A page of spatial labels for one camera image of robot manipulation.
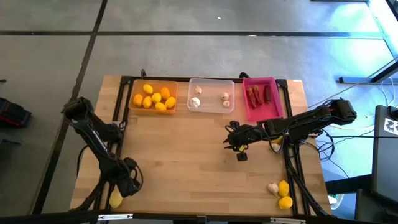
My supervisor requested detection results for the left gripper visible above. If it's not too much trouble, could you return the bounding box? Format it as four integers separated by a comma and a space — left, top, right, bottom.
108, 157, 144, 198

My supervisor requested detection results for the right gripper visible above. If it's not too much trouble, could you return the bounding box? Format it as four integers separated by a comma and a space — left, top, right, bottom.
223, 120, 266, 162

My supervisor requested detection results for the orange-tinted lemon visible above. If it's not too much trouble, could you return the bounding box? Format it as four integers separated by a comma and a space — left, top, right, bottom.
132, 93, 144, 108

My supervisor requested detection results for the pale yellow lemon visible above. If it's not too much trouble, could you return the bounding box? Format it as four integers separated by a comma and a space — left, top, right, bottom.
109, 189, 124, 209

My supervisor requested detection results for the pink plastic bin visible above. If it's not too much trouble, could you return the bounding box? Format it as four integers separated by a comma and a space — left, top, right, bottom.
242, 77, 284, 123

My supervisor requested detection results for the clear plastic bin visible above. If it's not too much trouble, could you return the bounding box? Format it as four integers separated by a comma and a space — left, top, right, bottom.
187, 77, 235, 114

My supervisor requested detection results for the black crossbar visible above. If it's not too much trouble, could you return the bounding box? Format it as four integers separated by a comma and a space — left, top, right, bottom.
0, 211, 398, 224

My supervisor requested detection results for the orange translucent bin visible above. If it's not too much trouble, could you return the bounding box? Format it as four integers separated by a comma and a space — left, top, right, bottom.
128, 78, 179, 115

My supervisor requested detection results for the white cup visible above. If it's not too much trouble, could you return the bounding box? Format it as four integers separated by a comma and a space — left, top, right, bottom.
328, 193, 345, 210

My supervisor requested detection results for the black bag with red trim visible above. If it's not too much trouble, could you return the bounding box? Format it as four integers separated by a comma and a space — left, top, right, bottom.
0, 97, 32, 129

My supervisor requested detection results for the black metal floor stand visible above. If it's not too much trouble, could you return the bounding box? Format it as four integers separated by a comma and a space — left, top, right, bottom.
338, 57, 398, 85

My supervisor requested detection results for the black equipment case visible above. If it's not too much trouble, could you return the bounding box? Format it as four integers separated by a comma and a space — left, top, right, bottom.
370, 105, 398, 203

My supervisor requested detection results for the silver metal bracket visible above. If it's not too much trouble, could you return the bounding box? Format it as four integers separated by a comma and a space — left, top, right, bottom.
98, 213, 134, 222
269, 217, 307, 224

